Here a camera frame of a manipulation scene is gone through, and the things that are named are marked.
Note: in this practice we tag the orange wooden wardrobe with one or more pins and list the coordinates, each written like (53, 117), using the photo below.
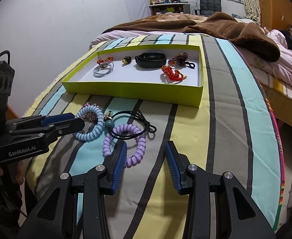
(276, 14)

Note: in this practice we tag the black elastic with teal bead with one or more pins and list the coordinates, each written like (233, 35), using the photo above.
(136, 127)

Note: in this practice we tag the person's left hand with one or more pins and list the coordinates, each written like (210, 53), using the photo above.
(15, 171)

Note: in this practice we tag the small gold black brooch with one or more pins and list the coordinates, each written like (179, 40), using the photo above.
(126, 60)

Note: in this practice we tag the cluttered grey desk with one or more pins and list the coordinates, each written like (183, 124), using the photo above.
(180, 8)

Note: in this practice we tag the brown fleece blanket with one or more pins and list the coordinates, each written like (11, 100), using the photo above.
(220, 25)

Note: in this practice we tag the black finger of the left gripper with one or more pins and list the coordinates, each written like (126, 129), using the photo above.
(49, 133)

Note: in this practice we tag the striped quilt cover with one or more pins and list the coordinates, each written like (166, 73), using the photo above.
(233, 129)

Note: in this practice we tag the lime green shallow tray box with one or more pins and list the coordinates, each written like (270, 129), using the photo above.
(102, 73)

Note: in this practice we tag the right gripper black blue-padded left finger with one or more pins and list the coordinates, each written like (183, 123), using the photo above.
(74, 205)

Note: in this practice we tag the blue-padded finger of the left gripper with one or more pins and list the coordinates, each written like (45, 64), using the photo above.
(37, 121)

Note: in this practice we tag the black fitness band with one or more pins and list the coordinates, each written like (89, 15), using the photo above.
(151, 60)

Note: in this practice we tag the black office chair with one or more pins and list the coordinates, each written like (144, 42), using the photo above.
(208, 7)

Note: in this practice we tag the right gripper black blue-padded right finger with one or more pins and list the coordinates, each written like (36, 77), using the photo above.
(237, 214)

